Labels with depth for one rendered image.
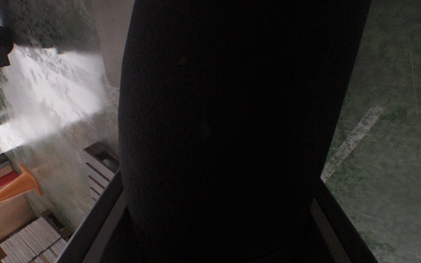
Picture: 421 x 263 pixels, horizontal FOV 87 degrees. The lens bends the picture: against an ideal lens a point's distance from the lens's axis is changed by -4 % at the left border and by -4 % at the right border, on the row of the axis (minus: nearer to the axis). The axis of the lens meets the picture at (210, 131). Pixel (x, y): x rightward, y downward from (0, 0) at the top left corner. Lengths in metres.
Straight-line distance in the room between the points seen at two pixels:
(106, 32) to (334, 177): 0.99
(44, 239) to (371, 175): 4.16
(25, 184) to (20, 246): 0.88
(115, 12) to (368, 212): 1.15
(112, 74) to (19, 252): 3.67
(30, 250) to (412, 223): 4.24
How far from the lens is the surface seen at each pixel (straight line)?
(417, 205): 1.02
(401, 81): 0.81
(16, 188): 4.21
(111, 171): 1.66
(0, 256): 6.27
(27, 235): 4.50
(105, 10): 0.98
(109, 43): 1.00
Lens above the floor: 0.78
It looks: 48 degrees down
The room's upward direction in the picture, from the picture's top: 130 degrees counter-clockwise
